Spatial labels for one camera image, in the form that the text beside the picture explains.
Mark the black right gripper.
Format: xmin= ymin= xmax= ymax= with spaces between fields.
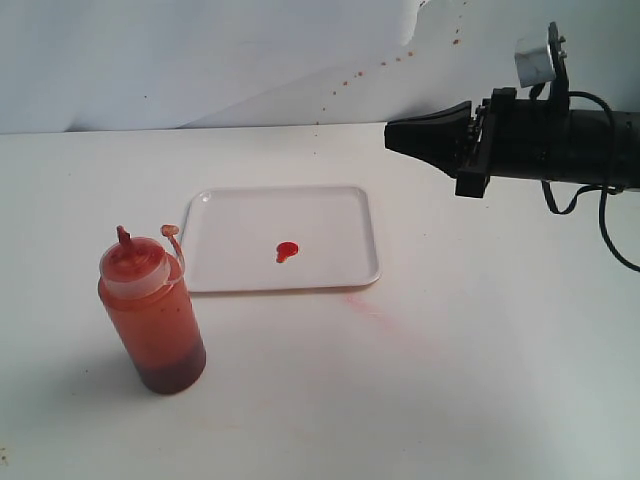
xmin=384 ymin=87 xmax=569 ymax=199

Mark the red sauce squeeze bottle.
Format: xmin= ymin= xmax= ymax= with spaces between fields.
xmin=97 ymin=225 xmax=206 ymax=395

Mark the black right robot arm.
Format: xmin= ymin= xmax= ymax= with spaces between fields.
xmin=384 ymin=88 xmax=639 ymax=198

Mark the red sauce blob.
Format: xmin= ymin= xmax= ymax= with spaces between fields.
xmin=276 ymin=241 xmax=299 ymax=264

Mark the white rectangular tray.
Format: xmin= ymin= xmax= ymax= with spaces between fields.
xmin=181 ymin=185 xmax=380 ymax=294

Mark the white backdrop cloth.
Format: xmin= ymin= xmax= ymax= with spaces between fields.
xmin=1 ymin=1 xmax=639 ymax=133

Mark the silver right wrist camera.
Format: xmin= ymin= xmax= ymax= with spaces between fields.
xmin=514 ymin=36 xmax=556 ymax=88

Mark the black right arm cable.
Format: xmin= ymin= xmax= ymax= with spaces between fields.
xmin=539 ymin=89 xmax=640 ymax=274

